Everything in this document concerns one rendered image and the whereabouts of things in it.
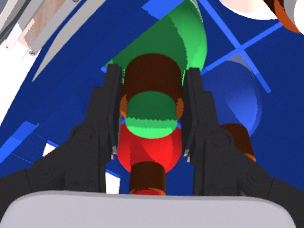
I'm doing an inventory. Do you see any green bottle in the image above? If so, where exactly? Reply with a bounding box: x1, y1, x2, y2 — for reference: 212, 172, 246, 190
105, 0, 207, 138

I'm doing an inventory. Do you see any blue plastic crate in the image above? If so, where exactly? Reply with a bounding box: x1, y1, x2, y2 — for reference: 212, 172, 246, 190
0, 0, 304, 196

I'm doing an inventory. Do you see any blue bottle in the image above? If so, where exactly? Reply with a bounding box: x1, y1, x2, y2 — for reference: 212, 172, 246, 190
201, 53, 263, 162

